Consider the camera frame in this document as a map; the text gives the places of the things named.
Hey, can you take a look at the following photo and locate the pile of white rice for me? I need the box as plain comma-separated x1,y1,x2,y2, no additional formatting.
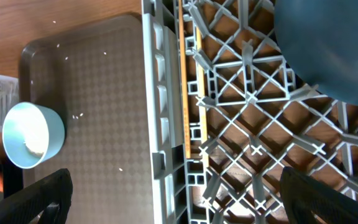
24,136,45,157

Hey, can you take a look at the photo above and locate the dark blue plate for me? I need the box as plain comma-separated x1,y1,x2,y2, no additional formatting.
274,0,358,106

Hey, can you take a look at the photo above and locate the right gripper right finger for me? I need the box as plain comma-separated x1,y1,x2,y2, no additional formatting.
280,167,358,223

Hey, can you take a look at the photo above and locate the grey plastic dishwasher rack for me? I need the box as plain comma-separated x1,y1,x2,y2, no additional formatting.
142,0,358,223

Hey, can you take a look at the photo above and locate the dark brown serving tray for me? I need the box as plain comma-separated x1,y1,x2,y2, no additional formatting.
19,14,154,223

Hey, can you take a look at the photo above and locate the light blue rice bowl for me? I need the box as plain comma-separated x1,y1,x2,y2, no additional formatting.
2,102,65,169

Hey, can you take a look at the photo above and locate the wooden chopstick in rack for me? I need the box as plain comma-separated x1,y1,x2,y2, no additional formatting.
195,27,210,169
178,0,191,159

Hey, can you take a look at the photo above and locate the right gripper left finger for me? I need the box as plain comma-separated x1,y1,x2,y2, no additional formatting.
0,169,73,224

